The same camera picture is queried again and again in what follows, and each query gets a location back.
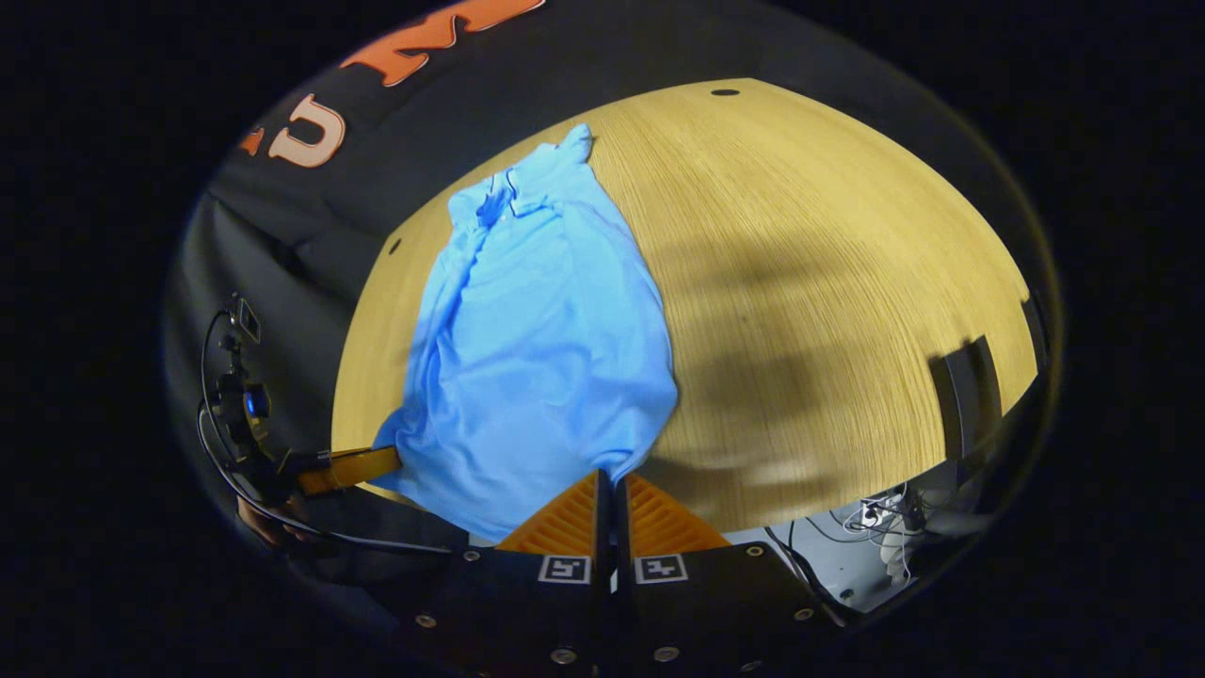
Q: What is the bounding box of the black floor cable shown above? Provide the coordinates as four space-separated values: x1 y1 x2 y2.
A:
764 524 853 618

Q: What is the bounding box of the white power strip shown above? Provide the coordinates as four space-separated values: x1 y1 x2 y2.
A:
857 497 929 534

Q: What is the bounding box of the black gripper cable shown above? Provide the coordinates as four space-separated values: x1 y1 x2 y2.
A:
196 309 455 557

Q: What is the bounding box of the black flat panel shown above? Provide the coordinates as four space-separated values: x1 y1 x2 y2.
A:
927 335 1004 464

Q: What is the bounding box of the light blue T-shirt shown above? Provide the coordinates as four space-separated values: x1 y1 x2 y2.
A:
372 122 681 542

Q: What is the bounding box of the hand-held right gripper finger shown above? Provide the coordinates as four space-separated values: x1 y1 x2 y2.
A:
400 469 616 678
617 471 848 678

